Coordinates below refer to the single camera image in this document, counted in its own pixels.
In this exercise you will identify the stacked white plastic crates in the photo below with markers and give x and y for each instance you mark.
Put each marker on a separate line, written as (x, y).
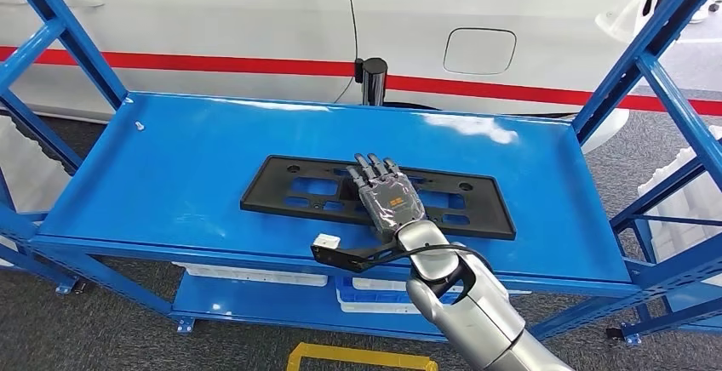
(688, 199)

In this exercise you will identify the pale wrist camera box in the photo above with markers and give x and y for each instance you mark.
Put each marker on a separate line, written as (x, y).
(327, 241)

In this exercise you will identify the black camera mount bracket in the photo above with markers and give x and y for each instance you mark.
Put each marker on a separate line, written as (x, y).
(350, 258)

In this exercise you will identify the shiny black cylinder post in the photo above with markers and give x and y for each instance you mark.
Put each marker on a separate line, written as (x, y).
(373, 84)

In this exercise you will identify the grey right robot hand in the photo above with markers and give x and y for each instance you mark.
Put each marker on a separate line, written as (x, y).
(392, 202)

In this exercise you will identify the white car red stripe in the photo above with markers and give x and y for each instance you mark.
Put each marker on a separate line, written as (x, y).
(225, 13)

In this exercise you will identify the yellow floor tape square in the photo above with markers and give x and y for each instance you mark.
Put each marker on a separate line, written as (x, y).
(361, 354)

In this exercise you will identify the black plastic plate bracket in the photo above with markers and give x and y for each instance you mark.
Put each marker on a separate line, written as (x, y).
(265, 194)

